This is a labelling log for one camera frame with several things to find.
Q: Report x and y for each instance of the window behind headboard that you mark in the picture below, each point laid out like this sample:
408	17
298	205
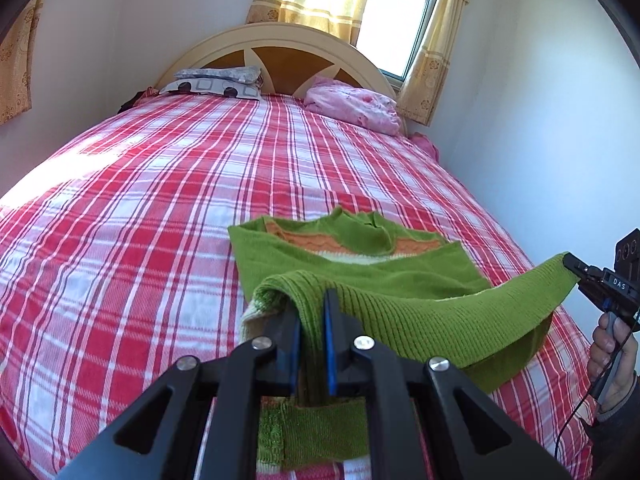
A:
395	25

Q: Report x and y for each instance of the grey patterned pillow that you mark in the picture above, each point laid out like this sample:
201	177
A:
220	74

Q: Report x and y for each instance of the white black-dotted pillow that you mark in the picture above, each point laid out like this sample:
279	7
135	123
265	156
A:
210	89

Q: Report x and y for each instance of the dark cloth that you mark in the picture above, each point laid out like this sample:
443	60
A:
135	101

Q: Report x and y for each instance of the green orange striped knit sweater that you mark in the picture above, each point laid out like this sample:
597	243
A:
400	305

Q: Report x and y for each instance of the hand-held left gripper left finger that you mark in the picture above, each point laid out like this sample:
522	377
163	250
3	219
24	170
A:
292	355

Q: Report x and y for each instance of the pink cloth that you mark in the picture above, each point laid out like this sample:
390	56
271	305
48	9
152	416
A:
425	145

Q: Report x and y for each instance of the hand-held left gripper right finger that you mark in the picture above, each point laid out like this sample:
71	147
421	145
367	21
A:
330	345

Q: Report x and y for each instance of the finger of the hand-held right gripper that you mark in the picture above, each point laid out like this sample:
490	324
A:
580	266
592	294

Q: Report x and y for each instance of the person's right forearm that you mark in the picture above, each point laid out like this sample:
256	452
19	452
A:
620	440

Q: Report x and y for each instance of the yellow side window curtain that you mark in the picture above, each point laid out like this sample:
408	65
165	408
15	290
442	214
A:
17	70

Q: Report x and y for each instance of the person's right hand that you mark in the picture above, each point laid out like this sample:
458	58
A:
617	360

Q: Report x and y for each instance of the narrow yellow curtain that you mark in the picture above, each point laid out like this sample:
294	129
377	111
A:
432	60

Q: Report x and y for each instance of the pink pillow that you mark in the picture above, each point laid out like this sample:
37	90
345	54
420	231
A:
355	102

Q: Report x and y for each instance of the red plaid bed sheet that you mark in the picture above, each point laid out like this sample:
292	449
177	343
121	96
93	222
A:
150	210

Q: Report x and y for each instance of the cream wooden headboard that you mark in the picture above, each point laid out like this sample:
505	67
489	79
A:
280	42

